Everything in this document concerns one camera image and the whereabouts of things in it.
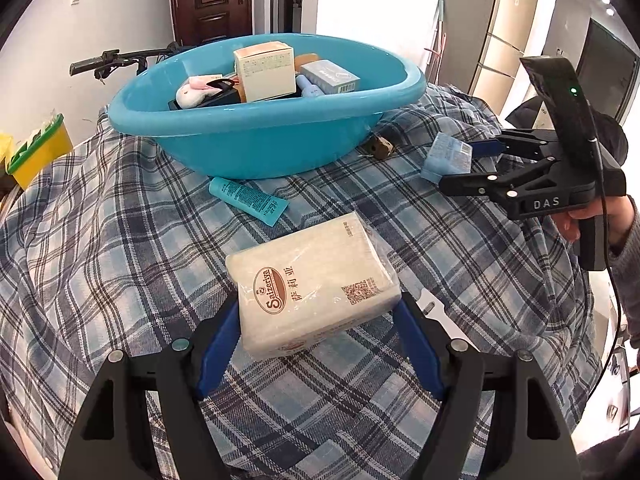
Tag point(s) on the grey-blue barcode box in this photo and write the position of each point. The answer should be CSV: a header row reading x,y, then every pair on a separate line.
x,y
327,75

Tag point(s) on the black wall screen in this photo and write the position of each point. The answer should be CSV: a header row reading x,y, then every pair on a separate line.
x,y
605,60

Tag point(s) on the person's right hand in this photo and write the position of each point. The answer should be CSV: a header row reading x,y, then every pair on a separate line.
x,y
622,225

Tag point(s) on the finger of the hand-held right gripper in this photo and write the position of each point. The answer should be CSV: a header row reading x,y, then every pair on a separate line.
x,y
487,147
475,183

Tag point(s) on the yellow bin with green rim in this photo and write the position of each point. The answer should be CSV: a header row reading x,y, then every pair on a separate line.
x,y
40,160

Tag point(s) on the blue plastic basin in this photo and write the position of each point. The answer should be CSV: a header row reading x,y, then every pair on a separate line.
x,y
250,140

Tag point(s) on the dark brown door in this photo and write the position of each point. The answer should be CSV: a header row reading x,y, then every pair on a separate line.
x,y
215,0

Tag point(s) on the black flat box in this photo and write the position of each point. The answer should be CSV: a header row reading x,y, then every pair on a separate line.
x,y
227,97

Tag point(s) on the cream square box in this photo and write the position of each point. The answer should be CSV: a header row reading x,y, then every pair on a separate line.
x,y
265,77

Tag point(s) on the beige refrigerator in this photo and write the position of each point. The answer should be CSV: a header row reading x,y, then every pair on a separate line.
x,y
505,35

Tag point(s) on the white tissue pack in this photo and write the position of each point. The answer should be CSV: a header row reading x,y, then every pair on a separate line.
x,y
310,280

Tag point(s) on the yellow plastic bag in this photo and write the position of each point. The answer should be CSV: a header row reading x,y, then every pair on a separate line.
x,y
5,152

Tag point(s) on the white plastic tool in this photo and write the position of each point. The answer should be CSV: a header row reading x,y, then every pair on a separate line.
x,y
437,310

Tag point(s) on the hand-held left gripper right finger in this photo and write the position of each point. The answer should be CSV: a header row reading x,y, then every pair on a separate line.
x,y
417,345

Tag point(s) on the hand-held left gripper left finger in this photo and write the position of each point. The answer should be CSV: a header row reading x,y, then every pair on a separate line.
x,y
220,350

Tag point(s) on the pink rabbit plush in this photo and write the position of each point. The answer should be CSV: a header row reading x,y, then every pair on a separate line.
x,y
192,92

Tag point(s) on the teal tube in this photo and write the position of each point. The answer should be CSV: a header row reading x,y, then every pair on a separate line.
x,y
240,195

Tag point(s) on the orange box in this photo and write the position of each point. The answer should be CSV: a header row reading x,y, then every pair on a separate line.
x,y
305,61

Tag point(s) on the blue plaid cloth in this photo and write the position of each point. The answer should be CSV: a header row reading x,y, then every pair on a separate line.
x,y
125,260

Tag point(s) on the light blue patterned box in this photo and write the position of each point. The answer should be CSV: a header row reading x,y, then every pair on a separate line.
x,y
445,157

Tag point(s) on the blue bottle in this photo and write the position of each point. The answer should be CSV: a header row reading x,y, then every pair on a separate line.
x,y
307,87

